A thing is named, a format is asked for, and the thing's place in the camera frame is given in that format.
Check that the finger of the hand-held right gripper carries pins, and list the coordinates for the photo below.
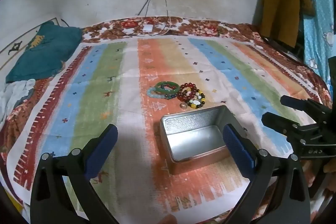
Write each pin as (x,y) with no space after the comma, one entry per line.
(278,120)
(292,101)

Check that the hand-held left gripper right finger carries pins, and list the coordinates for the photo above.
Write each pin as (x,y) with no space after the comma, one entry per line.
(237,150)

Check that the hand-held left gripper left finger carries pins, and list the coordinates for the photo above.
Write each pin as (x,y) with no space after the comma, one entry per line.
(102,150)

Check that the silver metal tin box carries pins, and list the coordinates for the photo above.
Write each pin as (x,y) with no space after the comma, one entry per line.
(194,140)

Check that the person's right hand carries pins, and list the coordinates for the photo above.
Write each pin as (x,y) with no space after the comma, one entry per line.
(329,167)

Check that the person's left hand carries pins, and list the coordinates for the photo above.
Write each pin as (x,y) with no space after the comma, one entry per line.
(167,219)

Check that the striped colourful blanket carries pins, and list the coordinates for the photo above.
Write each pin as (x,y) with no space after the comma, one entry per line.
(105,82)

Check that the blue printed hanging cloth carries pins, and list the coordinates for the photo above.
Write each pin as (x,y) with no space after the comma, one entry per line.
(319,29)

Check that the green jade bangle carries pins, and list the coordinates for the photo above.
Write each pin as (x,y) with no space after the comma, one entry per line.
(157,87)

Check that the mustard yellow hanging garment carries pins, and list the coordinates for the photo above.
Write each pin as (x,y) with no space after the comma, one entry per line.
(281,3)

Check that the white crumpled cloth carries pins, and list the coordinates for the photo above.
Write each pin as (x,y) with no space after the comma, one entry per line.
(15,92)

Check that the teal pillow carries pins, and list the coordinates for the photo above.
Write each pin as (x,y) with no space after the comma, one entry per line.
(44,50)

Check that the white charger block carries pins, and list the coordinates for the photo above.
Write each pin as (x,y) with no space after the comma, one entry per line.
(148,28)

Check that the white headboard with gold lines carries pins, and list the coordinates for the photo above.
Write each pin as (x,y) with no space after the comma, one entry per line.
(15,43)

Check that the dark metal frame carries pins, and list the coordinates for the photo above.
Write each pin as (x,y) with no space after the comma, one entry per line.
(283,47)

